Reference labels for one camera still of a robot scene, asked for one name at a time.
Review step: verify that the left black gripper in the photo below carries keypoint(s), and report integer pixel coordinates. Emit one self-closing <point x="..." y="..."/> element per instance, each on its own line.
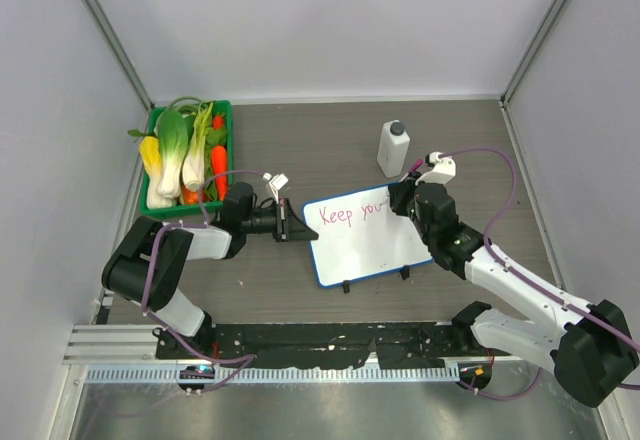
<point x="288" y="226"/>

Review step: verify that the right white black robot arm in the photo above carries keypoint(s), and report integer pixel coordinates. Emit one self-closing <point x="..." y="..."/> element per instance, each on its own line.
<point x="587" y="347"/>

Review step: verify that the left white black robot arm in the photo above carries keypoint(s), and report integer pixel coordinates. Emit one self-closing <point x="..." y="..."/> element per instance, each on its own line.
<point x="146" y="267"/>

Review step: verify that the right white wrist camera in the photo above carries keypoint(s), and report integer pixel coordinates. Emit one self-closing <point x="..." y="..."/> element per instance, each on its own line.
<point x="442" y="169"/>

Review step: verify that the white marker pink cap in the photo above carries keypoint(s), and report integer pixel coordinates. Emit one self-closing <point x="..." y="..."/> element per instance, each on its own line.
<point x="411" y="176"/>

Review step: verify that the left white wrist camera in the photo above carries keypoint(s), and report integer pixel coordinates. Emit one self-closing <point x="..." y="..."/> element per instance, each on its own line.
<point x="274" y="184"/>

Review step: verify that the pale green celery toy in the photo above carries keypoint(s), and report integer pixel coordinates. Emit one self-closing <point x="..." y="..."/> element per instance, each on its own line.
<point x="193" y="168"/>

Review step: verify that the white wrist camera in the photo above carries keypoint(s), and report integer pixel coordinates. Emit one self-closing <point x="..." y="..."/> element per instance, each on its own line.
<point x="274" y="184"/>
<point x="442" y="169"/>

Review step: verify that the green bok choy toy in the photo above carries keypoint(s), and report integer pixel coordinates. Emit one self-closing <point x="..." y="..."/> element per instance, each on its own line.
<point x="173" y="138"/>

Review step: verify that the white bottle grey cap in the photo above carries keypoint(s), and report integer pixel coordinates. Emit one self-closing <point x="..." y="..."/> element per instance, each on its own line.
<point x="393" y="147"/>

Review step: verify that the blue framed whiteboard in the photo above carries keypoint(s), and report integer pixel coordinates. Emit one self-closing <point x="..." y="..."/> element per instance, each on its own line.
<point x="359" y="237"/>

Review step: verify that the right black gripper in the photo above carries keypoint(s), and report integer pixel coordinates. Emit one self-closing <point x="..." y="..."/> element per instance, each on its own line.
<point x="401" y="191"/>

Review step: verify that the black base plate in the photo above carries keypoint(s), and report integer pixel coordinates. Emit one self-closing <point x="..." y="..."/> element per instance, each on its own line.
<point x="338" y="346"/>

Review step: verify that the small red strawberry toy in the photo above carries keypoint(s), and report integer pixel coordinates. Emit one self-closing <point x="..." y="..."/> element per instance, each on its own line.
<point x="218" y="122"/>

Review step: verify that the aluminium frame rail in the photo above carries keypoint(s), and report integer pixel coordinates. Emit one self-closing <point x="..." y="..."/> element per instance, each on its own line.
<point x="145" y="343"/>

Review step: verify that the yellow cabbage toy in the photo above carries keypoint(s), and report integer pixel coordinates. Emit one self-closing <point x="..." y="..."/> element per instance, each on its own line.
<point x="151" y="157"/>

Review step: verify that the orange carrot toy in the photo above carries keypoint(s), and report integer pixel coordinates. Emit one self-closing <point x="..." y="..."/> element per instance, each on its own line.
<point x="219" y="164"/>

